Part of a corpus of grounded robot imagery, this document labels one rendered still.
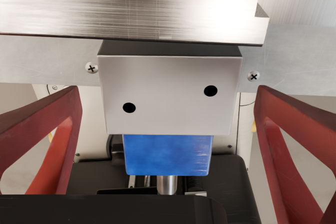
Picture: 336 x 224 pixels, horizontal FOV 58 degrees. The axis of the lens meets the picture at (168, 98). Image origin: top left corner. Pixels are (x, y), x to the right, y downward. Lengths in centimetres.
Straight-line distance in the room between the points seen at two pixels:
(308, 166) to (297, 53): 137
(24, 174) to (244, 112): 108
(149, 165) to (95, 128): 75
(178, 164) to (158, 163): 1
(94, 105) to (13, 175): 84
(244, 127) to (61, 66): 76
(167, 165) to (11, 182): 152
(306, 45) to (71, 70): 13
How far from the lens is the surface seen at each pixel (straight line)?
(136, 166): 16
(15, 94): 128
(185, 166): 16
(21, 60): 18
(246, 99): 84
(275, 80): 18
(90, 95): 83
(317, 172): 158
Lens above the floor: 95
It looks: 55 degrees down
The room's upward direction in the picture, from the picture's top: 180 degrees counter-clockwise
